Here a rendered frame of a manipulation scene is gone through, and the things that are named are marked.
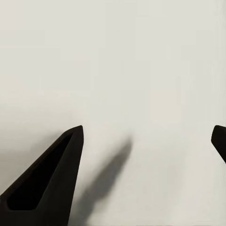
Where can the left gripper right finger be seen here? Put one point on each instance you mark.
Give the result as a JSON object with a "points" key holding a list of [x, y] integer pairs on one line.
{"points": [[219, 140]]}

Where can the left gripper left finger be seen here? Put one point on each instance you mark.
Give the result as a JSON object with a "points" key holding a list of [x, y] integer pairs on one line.
{"points": [[43, 194]]}

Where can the bed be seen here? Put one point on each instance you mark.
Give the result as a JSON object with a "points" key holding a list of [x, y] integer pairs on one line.
{"points": [[147, 81]]}

